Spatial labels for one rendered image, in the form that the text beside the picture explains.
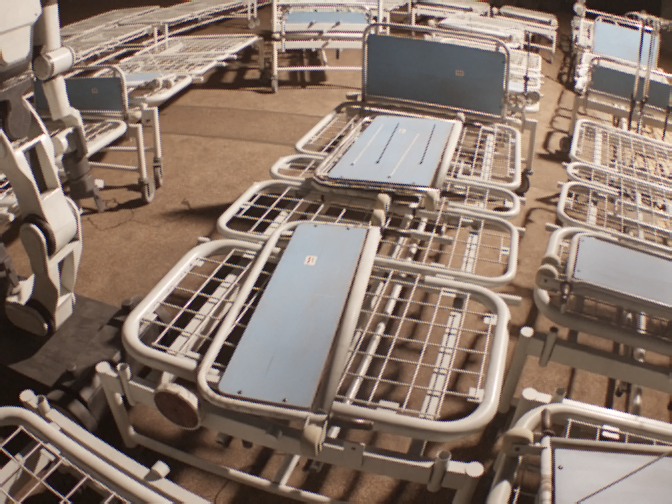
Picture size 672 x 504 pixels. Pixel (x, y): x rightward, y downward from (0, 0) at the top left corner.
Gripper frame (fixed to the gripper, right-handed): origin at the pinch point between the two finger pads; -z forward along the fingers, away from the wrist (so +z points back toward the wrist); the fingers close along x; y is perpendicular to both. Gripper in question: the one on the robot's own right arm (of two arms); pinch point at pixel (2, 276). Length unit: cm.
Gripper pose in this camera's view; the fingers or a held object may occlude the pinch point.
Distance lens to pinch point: 160.4
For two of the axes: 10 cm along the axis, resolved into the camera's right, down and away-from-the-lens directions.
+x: 9.3, -0.1, -3.6
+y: 3.1, -4.9, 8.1
